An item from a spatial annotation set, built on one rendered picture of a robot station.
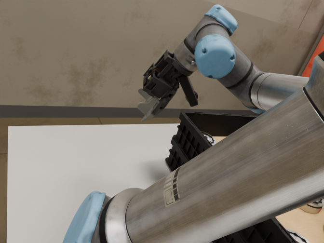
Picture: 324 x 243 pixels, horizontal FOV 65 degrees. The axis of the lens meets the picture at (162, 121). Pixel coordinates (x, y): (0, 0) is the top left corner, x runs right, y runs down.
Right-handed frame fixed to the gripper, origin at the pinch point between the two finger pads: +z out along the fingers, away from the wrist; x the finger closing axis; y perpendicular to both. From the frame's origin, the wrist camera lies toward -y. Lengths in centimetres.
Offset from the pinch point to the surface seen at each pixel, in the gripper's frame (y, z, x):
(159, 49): -48, 52, -170
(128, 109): -55, 117, -145
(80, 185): 6.2, 26.7, 13.8
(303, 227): -45, -12, 29
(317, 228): -49, -13, 28
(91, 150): 3.8, 31.2, -4.4
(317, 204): -52, -16, 21
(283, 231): -23.2, -16.8, 36.3
